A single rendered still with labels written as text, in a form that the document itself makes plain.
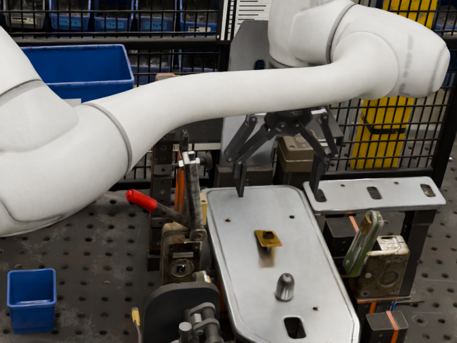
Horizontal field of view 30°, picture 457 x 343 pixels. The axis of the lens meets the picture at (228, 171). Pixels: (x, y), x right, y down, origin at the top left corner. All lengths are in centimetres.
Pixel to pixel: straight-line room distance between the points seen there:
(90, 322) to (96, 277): 14
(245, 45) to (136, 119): 69
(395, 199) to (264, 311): 45
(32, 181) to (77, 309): 102
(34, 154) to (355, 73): 48
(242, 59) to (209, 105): 59
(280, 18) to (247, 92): 24
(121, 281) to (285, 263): 50
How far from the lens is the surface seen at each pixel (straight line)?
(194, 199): 148
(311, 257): 160
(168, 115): 105
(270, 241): 159
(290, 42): 132
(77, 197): 93
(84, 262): 201
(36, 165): 90
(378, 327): 152
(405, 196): 181
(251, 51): 167
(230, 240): 161
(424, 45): 124
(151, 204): 148
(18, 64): 95
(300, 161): 180
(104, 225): 211
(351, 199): 177
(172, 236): 153
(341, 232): 171
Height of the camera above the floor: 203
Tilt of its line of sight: 35 degrees down
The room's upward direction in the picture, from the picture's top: 6 degrees clockwise
